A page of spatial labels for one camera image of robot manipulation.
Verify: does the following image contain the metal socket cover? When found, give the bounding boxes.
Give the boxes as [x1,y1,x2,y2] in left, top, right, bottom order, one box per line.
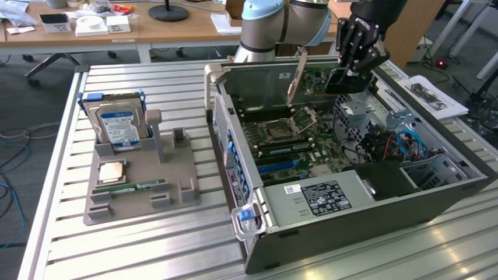
[290,104,318,134]

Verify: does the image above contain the printed paper stack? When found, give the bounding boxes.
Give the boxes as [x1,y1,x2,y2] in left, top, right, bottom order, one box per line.
[396,74,472,121]

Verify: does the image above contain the metal disk bay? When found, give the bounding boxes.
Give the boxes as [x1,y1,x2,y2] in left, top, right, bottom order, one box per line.
[401,154,468,190]

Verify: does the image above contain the wooden desk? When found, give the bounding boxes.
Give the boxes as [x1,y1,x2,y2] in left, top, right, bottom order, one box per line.
[0,0,354,64]

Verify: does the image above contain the small white device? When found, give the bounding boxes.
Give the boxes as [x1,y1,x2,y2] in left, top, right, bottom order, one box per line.
[412,43,430,62]

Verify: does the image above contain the black lamp base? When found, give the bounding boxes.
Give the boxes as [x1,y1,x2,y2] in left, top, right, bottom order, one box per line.
[149,0,191,22]

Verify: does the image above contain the wooden cabinet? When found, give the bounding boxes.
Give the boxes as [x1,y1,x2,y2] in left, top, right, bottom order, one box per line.
[326,0,448,68]

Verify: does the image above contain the CPU socket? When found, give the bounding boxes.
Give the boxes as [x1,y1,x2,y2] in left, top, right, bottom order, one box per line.
[262,119,302,144]

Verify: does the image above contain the orange object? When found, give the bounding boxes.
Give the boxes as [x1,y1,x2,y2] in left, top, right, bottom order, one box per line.
[111,3,137,16]

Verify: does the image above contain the blue disk wire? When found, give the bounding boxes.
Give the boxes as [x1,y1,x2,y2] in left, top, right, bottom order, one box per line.
[396,129,430,160]

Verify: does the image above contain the clear plastic bag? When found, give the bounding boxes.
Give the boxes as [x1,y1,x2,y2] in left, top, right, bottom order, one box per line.
[0,0,39,27]

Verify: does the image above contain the green graphics card black shroud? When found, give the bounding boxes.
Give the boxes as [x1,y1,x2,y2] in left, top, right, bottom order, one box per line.
[285,45,376,106]

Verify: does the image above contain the hard disk with blue rails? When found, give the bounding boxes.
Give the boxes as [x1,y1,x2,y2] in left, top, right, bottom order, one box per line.
[77,90,153,153]

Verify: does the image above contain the grey parts rack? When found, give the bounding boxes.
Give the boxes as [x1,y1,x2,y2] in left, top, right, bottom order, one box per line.
[82,109,203,226]

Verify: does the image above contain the small white box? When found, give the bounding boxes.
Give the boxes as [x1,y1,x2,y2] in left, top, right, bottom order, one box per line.
[106,15,131,34]

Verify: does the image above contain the black tripod stand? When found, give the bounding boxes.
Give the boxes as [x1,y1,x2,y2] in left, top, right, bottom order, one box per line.
[453,66,498,131]

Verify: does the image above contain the blue case release latch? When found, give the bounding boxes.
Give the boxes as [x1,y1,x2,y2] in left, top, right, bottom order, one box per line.
[237,210,255,231]

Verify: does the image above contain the white table frame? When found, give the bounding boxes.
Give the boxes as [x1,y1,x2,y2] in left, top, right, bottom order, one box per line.
[426,0,498,80]

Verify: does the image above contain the perforated metal drive cage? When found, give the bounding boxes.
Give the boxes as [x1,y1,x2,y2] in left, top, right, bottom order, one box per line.
[333,74,397,154]

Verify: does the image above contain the white paper pile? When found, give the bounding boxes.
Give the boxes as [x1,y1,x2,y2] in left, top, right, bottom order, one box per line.
[210,13,245,36]

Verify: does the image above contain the green motherboard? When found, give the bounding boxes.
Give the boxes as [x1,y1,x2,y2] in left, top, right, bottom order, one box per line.
[233,97,365,187]

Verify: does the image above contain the white tape roll on base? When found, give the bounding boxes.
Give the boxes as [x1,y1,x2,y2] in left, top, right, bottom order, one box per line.
[74,15,111,37]

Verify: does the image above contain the white box with black lid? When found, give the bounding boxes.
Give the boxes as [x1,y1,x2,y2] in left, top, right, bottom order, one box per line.
[39,13,73,34]

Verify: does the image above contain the open dark PC case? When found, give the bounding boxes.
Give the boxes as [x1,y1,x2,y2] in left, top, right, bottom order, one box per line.
[203,56,498,275]

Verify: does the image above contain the CPU chip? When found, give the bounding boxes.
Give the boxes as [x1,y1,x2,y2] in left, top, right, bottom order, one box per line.
[97,161,129,185]

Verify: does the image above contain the blue floor cable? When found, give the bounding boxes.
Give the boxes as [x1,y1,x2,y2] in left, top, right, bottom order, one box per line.
[0,139,31,252]

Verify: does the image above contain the cardboard box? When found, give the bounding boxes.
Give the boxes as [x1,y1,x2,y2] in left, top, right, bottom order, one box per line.
[225,0,247,20]

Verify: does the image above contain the black cable bundle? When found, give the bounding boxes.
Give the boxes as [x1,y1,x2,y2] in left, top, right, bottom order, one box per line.
[342,131,402,163]

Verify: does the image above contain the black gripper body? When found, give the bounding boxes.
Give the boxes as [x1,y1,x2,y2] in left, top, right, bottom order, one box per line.
[348,0,409,41]

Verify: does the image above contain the white floor cable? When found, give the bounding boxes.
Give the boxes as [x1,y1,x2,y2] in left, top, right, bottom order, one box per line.
[0,121,62,140]

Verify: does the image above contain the silver power supply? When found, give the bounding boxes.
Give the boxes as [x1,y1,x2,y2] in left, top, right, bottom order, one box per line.
[261,170,378,229]

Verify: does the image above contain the blue expansion slot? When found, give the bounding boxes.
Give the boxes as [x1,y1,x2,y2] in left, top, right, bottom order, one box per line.
[257,159,304,175]

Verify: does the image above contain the small white paper label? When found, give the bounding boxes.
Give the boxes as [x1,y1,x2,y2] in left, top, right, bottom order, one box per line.
[4,26,36,35]

